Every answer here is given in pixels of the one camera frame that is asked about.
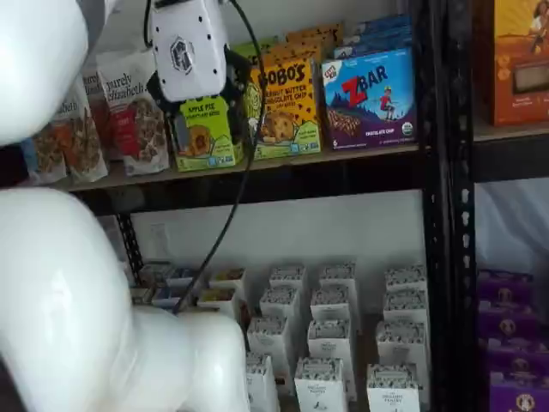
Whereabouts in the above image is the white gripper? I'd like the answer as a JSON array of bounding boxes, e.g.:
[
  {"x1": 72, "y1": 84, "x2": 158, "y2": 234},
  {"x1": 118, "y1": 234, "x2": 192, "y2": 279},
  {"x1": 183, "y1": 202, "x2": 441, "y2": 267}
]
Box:
[{"x1": 147, "y1": 0, "x2": 254, "y2": 147}]

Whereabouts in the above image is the green Bobo's apple pie box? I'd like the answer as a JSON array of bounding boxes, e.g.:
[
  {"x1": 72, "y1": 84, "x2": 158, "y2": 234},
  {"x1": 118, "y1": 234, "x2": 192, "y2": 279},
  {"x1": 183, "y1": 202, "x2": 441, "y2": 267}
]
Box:
[
  {"x1": 171, "y1": 96, "x2": 244, "y2": 173},
  {"x1": 232, "y1": 37, "x2": 281, "y2": 61}
]

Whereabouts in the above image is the yellow Bobo's peanut butter box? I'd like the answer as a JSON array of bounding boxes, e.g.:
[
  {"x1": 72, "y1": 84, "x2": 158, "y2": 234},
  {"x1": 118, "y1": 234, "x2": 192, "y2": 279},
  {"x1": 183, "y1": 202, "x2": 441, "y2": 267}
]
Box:
[
  {"x1": 261, "y1": 40, "x2": 323, "y2": 70},
  {"x1": 247, "y1": 59, "x2": 322, "y2": 161},
  {"x1": 286, "y1": 21, "x2": 344, "y2": 48}
]

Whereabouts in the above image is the blue Z Bar box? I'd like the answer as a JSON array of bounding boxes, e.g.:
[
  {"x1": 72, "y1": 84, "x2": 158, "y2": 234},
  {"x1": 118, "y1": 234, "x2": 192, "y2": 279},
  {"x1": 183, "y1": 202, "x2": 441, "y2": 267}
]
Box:
[
  {"x1": 321, "y1": 46, "x2": 418, "y2": 151},
  {"x1": 351, "y1": 15, "x2": 413, "y2": 38},
  {"x1": 333, "y1": 33, "x2": 413, "y2": 59}
]

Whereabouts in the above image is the wooden shelf board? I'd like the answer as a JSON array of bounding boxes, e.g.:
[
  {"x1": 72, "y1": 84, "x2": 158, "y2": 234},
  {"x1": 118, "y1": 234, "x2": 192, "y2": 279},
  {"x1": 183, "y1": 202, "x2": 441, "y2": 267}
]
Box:
[
  {"x1": 55, "y1": 143, "x2": 424, "y2": 192},
  {"x1": 474, "y1": 115, "x2": 549, "y2": 142}
]

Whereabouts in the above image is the small blue label granola box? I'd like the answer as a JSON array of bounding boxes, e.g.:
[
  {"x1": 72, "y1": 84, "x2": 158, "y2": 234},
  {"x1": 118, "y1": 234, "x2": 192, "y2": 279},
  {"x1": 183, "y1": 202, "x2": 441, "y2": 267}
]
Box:
[
  {"x1": 165, "y1": 266, "x2": 201, "y2": 288},
  {"x1": 152, "y1": 286, "x2": 185, "y2": 306}
]

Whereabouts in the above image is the small green label granola box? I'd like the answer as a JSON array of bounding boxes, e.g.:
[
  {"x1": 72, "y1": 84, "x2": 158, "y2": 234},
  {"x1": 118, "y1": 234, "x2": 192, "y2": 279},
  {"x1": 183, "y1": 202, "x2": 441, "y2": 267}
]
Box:
[
  {"x1": 139, "y1": 261, "x2": 172, "y2": 287},
  {"x1": 130, "y1": 286, "x2": 154, "y2": 306}
]

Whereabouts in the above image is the small yellow label granola box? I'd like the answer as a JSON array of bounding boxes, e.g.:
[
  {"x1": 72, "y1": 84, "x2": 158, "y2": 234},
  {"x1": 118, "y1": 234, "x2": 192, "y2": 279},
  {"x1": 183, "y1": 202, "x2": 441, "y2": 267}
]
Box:
[
  {"x1": 196, "y1": 288, "x2": 239, "y2": 321},
  {"x1": 208, "y1": 268, "x2": 248, "y2": 293}
]

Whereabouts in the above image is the white organic pantry box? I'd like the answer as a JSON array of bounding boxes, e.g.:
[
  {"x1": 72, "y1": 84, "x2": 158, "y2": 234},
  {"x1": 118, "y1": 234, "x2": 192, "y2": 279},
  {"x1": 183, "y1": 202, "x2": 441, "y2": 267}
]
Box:
[
  {"x1": 384, "y1": 265, "x2": 428, "y2": 295},
  {"x1": 367, "y1": 363, "x2": 420, "y2": 412},
  {"x1": 247, "y1": 316, "x2": 293, "y2": 379},
  {"x1": 268, "y1": 264, "x2": 308, "y2": 293},
  {"x1": 307, "y1": 319, "x2": 352, "y2": 361},
  {"x1": 311, "y1": 287, "x2": 351, "y2": 323},
  {"x1": 319, "y1": 262, "x2": 357, "y2": 293},
  {"x1": 259, "y1": 286, "x2": 300, "y2": 323},
  {"x1": 294, "y1": 357, "x2": 347, "y2": 412},
  {"x1": 383, "y1": 290, "x2": 430, "y2": 325},
  {"x1": 244, "y1": 352, "x2": 281, "y2": 412},
  {"x1": 376, "y1": 320, "x2": 429, "y2": 368}
]

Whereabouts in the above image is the large orange cardboard box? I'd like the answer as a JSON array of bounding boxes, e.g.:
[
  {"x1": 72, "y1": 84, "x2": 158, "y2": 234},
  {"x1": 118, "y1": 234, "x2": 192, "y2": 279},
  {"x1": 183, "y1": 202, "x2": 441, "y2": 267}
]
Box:
[{"x1": 474, "y1": 0, "x2": 549, "y2": 128}]

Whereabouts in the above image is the purple snack box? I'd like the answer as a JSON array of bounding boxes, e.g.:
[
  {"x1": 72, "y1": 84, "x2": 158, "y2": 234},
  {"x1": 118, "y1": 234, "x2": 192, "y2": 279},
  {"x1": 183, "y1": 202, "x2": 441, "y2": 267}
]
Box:
[
  {"x1": 488, "y1": 373, "x2": 549, "y2": 412},
  {"x1": 486, "y1": 337, "x2": 549, "y2": 379},
  {"x1": 478, "y1": 269, "x2": 535, "y2": 304},
  {"x1": 478, "y1": 300, "x2": 540, "y2": 342}
]

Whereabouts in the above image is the red label granola bag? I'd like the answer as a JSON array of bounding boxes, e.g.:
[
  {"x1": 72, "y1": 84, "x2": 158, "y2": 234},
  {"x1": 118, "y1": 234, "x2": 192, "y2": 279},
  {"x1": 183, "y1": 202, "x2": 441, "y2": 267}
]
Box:
[
  {"x1": 96, "y1": 51, "x2": 171, "y2": 177},
  {"x1": 81, "y1": 68, "x2": 113, "y2": 162}
]

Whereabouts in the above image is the orange label granola bag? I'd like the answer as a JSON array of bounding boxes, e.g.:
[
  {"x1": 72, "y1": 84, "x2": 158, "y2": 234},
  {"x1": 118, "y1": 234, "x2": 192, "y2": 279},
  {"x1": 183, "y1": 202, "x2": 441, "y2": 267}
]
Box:
[{"x1": 55, "y1": 81, "x2": 109, "y2": 184}]

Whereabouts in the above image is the white plastic sheet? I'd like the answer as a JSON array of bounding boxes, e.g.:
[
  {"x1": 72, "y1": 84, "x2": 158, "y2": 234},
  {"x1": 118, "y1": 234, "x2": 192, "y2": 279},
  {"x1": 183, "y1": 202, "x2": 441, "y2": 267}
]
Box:
[{"x1": 474, "y1": 179, "x2": 549, "y2": 270}]

